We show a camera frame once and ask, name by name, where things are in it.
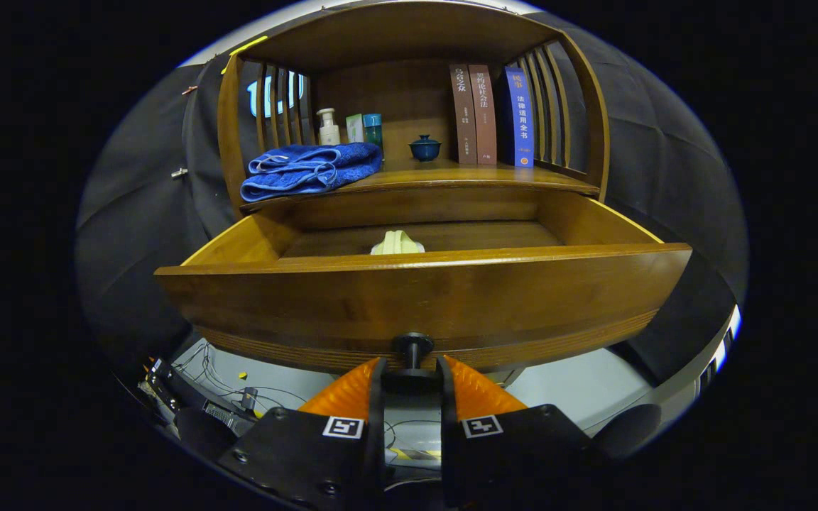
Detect wooden countertop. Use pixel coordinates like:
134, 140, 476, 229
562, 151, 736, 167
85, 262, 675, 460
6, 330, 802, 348
240, 158, 600, 214

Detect white pump bottle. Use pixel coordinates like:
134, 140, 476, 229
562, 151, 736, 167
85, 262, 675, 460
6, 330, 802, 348
315, 108, 342, 147

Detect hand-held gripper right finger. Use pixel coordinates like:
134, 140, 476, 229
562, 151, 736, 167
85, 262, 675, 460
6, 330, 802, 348
437, 355, 598, 509

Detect wooden drawer with black knob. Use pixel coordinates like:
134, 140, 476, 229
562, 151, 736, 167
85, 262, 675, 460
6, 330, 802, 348
155, 186, 694, 391

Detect floor cables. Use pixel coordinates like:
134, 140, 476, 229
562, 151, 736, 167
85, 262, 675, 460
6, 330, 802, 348
175, 341, 310, 419

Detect folded blue towel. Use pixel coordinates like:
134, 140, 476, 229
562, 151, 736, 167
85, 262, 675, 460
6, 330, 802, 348
240, 142, 384, 204

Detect light brown book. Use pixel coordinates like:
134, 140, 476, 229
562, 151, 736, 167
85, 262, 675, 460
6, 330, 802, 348
468, 64, 498, 166

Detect wooden cabinet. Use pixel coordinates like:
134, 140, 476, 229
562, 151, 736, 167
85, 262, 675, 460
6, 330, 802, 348
216, 0, 612, 214

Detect dark blue lidded teacup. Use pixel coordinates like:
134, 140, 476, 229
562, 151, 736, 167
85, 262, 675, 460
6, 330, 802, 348
409, 134, 442, 163

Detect black electronic device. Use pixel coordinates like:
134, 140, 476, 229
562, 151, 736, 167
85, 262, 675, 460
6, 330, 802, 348
141, 357, 261, 437

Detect dark brown book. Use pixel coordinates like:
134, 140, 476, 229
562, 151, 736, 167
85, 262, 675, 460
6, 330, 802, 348
449, 65, 479, 165

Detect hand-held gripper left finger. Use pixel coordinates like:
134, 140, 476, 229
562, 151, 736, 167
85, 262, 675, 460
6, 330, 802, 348
217, 356, 388, 511

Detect blue book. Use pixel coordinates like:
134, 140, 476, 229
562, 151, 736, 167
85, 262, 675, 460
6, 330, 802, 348
498, 66, 535, 168

